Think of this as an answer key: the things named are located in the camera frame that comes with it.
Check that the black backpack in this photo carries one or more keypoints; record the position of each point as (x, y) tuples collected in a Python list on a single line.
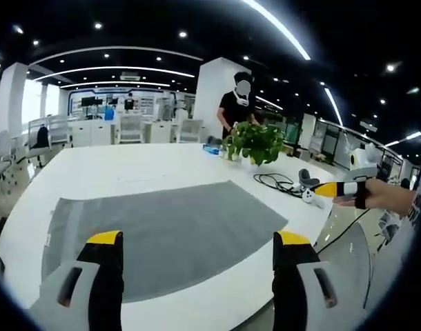
[(42, 137)]

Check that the white handheld controller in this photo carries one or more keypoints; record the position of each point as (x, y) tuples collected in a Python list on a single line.
[(312, 197)]

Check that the grey curved holder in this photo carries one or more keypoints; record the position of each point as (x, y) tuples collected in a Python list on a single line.
[(307, 177)]

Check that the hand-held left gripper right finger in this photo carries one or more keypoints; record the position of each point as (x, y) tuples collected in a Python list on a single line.
[(314, 286)]

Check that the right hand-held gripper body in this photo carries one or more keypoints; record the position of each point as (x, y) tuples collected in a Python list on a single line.
[(360, 160)]

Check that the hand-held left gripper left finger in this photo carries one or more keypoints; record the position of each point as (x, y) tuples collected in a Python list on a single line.
[(76, 286)]

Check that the grey towel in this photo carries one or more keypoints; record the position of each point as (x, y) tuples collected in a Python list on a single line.
[(169, 224)]

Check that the blue packet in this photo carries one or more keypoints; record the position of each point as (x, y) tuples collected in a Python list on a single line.
[(211, 149)]

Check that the green potted plant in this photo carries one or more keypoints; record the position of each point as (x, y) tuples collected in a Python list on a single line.
[(255, 141)]

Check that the person's right hand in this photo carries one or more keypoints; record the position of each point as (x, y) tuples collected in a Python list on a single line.
[(371, 196)]

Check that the white table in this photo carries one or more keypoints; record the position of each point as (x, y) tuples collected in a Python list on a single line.
[(134, 165)]

